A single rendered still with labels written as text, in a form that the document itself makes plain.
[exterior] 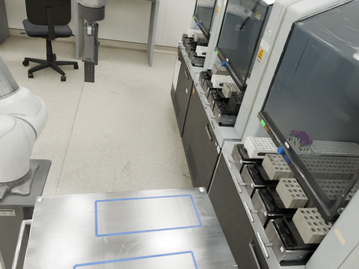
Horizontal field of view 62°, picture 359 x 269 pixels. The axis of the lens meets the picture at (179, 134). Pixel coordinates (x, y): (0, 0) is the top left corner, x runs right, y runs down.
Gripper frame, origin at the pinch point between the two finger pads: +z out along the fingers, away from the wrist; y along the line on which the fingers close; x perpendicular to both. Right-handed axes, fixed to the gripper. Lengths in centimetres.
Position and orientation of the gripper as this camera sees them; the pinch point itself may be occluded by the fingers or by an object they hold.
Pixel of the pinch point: (91, 69)
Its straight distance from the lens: 104.6
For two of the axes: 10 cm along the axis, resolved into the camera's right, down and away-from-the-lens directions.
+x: 9.8, 0.5, 2.1
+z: -1.6, 8.1, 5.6
